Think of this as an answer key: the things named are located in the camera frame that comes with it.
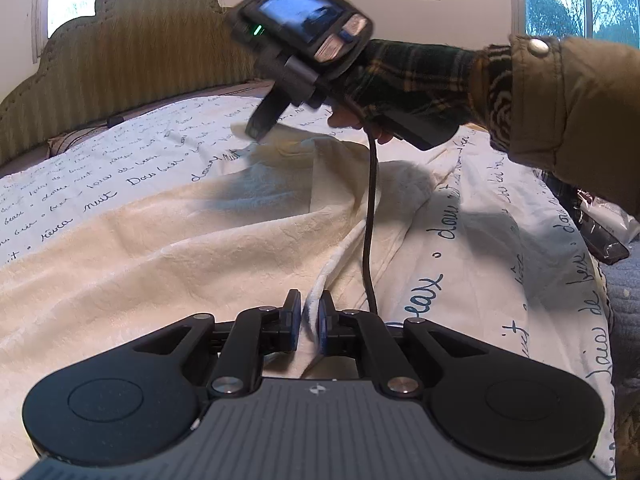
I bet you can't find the person's right hand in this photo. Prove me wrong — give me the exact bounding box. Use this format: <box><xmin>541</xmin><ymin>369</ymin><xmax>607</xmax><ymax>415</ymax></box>
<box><xmin>327</xmin><ymin>39</ymin><xmax>496</xmax><ymax>147</ymax></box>

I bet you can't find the olive padded headboard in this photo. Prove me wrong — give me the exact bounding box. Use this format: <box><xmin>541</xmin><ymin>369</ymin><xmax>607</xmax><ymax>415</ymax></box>
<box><xmin>0</xmin><ymin>0</ymin><xmax>281</xmax><ymax>168</ymax></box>

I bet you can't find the white script-printed bedsheet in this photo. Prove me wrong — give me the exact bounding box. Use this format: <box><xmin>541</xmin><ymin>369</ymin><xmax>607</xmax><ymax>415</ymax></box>
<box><xmin>0</xmin><ymin>92</ymin><xmax>618</xmax><ymax>478</ymax></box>

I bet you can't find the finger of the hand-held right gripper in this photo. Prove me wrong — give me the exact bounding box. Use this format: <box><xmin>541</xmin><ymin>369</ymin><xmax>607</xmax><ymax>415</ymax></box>
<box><xmin>245</xmin><ymin>87</ymin><xmax>292</xmax><ymax>142</ymax></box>

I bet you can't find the clear plastic bag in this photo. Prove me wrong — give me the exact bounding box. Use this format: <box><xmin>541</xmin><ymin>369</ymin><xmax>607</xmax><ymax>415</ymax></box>
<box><xmin>575</xmin><ymin>187</ymin><xmax>640</xmax><ymax>266</ymax></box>

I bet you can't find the striped pillow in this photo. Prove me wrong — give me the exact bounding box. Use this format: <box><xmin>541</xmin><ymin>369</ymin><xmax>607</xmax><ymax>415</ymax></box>
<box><xmin>47</xmin><ymin>122</ymin><xmax>113</xmax><ymax>157</ymax></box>

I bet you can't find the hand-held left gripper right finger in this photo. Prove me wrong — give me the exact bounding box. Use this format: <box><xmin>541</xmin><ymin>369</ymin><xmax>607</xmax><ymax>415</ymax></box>
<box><xmin>316</xmin><ymin>290</ymin><xmax>481</xmax><ymax>400</ymax></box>

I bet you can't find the cream fluffy towel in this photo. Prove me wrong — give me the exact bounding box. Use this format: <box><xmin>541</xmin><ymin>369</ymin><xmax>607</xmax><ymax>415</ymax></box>
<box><xmin>0</xmin><ymin>130</ymin><xmax>436</xmax><ymax>381</ymax></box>

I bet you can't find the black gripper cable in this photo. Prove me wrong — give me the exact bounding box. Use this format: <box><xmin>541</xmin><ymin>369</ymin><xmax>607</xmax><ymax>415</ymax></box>
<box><xmin>361</xmin><ymin>127</ymin><xmax>382</xmax><ymax>315</ymax></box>

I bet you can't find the grey quilted blanket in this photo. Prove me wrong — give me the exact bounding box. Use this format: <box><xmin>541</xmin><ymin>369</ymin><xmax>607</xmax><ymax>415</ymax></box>
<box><xmin>597</xmin><ymin>240</ymin><xmax>640</xmax><ymax>396</ymax></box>

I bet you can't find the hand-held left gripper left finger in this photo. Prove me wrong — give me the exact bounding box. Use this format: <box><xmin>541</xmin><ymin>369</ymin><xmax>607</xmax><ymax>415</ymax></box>
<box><xmin>132</xmin><ymin>289</ymin><xmax>303</xmax><ymax>400</ymax></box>

